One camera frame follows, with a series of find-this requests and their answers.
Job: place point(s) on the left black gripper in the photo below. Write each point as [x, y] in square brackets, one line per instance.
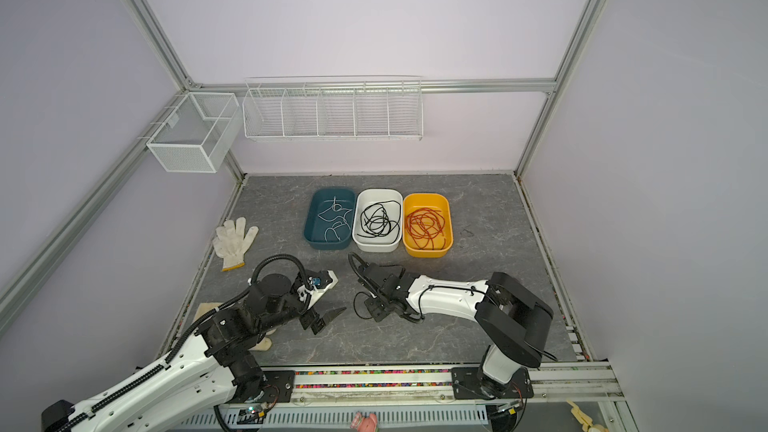
[311, 318]

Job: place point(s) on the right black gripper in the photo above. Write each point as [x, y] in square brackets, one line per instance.
[377, 314]

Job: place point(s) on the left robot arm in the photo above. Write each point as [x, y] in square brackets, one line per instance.
[211, 363]

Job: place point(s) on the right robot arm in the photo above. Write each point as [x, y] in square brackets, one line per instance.
[516, 321]

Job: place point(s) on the yellow plastic bin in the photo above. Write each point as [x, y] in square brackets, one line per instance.
[427, 225]

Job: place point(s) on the white plastic bin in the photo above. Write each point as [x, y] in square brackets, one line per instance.
[378, 220]

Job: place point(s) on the teal plastic bin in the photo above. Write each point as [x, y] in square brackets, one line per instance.
[330, 219]

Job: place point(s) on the pink object at bottom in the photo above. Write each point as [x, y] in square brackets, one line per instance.
[362, 422]

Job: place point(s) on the white cotton glove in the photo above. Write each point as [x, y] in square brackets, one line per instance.
[232, 240]

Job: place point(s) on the beige rubber glove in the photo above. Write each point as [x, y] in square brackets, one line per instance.
[263, 345]

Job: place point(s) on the small white mesh basket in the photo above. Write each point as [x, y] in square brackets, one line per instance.
[198, 133]

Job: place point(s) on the cream object bottom right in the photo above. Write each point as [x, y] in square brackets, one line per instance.
[587, 423]

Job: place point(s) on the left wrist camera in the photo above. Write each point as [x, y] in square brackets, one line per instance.
[319, 283]

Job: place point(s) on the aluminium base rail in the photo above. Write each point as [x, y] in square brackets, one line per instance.
[380, 384]

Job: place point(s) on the long white wire rack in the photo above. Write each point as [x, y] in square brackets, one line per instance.
[333, 108]

